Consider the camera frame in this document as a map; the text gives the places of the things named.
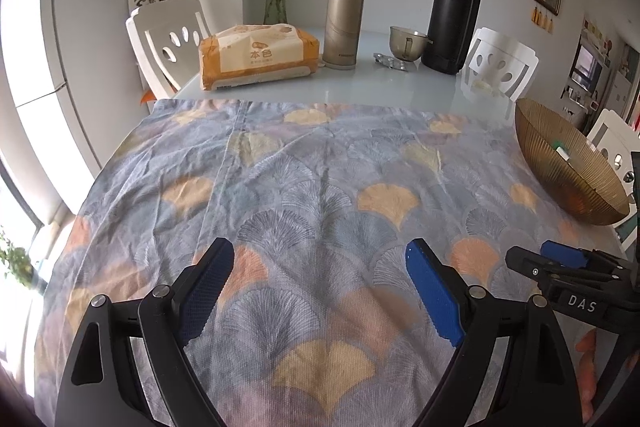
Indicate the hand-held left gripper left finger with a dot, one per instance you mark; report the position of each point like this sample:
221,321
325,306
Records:
205,292

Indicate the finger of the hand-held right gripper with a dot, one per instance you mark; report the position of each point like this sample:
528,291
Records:
525,262
562,253

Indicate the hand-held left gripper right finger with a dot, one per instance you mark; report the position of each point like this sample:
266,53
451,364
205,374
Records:
432,292

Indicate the amber ribbed glass bowl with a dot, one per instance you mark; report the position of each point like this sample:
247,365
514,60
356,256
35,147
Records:
560,187

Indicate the white charger plug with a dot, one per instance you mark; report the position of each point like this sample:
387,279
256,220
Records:
562,153

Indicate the person's right hand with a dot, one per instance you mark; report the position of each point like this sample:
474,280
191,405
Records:
587,342

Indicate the white chair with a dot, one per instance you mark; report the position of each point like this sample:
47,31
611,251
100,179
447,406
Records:
607,132
520,57
150,42

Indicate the leaf patterned tablecloth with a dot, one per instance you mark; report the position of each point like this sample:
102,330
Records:
325,167

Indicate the green potted plant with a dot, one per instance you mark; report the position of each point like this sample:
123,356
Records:
15,262

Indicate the orange tissue pack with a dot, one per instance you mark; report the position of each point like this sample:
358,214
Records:
250,67

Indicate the yellow hanging ornaments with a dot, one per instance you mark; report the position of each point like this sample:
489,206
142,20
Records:
542,19

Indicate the small glass cup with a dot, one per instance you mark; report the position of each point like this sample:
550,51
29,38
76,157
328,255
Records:
407,44

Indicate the tall black thermos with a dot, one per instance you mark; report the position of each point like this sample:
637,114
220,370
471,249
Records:
450,17

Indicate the gold thermos flask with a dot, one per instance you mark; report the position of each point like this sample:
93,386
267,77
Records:
342,27

